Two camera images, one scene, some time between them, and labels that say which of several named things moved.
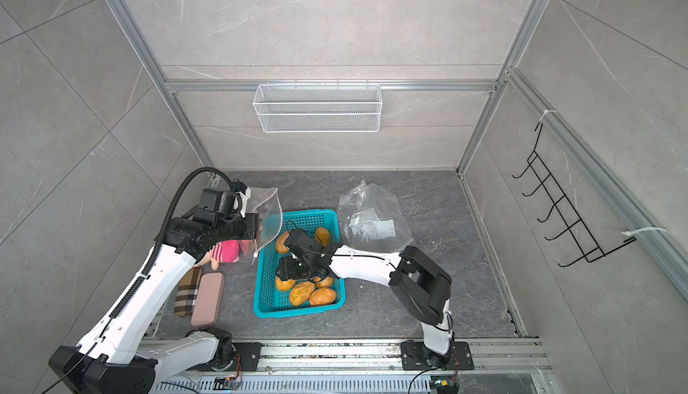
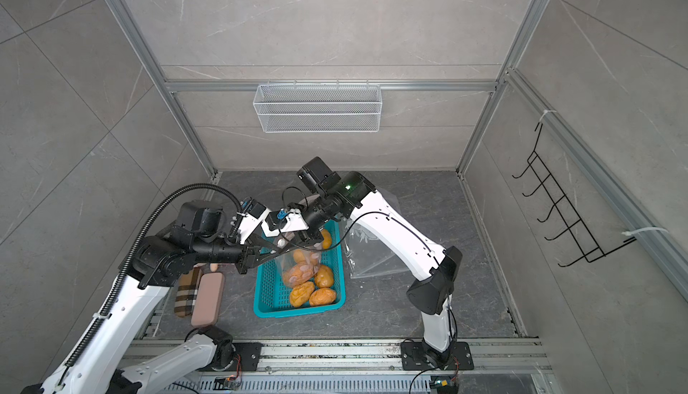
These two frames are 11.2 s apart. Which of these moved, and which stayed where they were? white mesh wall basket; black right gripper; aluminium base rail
Moved: black right gripper
Stayed: aluminium base rail; white mesh wall basket
